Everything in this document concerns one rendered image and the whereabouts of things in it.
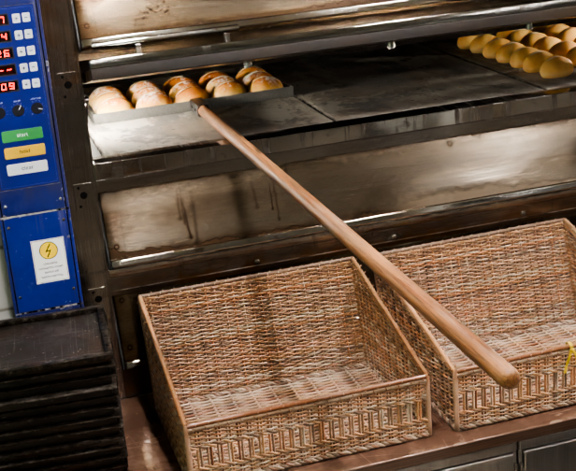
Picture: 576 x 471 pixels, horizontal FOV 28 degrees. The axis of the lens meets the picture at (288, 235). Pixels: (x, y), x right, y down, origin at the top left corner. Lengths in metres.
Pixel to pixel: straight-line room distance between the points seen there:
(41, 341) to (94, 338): 0.12
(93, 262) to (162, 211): 0.20
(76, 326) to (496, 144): 1.17
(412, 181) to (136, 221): 0.70
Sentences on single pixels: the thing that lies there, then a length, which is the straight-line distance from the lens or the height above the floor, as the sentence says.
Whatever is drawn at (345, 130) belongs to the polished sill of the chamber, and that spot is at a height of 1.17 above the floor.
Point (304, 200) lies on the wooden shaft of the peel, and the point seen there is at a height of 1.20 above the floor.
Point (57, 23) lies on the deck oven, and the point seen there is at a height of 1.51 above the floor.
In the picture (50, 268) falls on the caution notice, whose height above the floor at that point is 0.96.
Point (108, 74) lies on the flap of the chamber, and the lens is 2.55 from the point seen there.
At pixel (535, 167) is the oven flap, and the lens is 3.11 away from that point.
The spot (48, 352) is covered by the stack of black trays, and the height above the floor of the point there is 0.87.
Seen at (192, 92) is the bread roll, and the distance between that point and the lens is 3.17.
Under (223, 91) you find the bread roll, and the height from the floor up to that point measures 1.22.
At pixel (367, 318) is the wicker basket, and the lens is 2.90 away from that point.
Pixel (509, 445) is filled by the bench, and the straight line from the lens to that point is 2.69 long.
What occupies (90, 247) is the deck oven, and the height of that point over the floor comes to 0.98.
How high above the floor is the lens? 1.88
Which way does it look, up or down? 19 degrees down
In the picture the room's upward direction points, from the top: 5 degrees counter-clockwise
